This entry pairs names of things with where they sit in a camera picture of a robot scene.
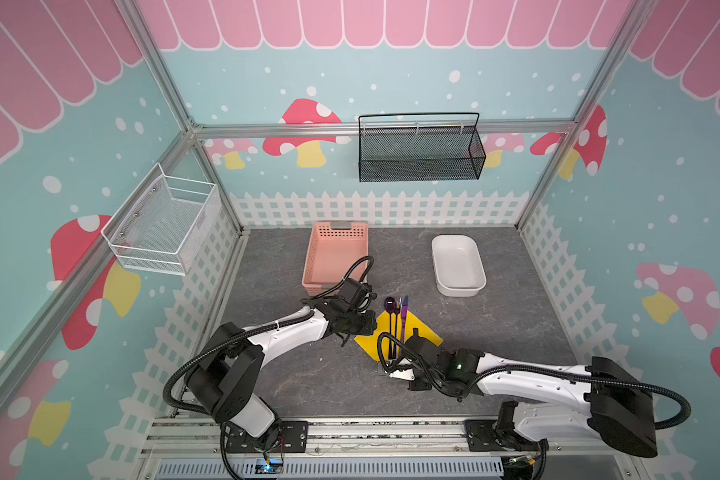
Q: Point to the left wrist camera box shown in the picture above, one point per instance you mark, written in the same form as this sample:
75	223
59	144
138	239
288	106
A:
358	295

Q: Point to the white wire wall basket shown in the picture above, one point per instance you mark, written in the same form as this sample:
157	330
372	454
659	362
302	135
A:
163	224

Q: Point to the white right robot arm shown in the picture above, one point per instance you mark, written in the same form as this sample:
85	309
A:
600	400

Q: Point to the purple metal fork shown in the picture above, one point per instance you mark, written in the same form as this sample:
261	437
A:
397	312

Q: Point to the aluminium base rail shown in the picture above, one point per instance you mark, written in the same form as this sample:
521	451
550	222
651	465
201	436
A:
449	447

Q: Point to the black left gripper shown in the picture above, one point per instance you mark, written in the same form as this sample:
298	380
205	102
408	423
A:
369	328

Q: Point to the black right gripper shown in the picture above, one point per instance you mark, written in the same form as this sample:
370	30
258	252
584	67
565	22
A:
413	365

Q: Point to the black mesh wall basket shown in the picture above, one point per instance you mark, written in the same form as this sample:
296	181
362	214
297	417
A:
417	147

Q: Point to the pink perforated plastic basket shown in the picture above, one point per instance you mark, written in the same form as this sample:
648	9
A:
333	248

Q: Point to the purple metal spoon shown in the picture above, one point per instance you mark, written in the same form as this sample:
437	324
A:
390	305

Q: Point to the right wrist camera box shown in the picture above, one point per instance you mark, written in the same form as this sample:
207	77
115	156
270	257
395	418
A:
399	373

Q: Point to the white plastic tub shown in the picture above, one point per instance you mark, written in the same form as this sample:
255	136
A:
458	267

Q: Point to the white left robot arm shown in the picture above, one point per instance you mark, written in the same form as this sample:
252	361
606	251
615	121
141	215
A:
219	382

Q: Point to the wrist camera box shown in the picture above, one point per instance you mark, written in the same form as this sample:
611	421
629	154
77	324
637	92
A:
399	373
358	295

